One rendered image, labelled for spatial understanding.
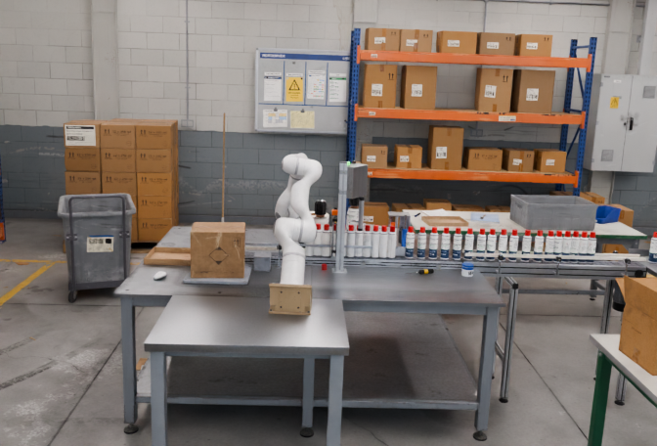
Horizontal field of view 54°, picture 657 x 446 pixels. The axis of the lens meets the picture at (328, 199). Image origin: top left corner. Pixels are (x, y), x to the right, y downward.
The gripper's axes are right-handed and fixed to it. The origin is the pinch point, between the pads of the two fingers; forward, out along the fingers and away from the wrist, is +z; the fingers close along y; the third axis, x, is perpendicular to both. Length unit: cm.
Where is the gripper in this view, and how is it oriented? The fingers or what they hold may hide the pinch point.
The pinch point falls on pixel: (302, 245)
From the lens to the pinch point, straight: 408.1
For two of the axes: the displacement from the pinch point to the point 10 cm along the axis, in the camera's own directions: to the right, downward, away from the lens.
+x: -9.5, 3.1, 0.4
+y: -0.2, -2.0, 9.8
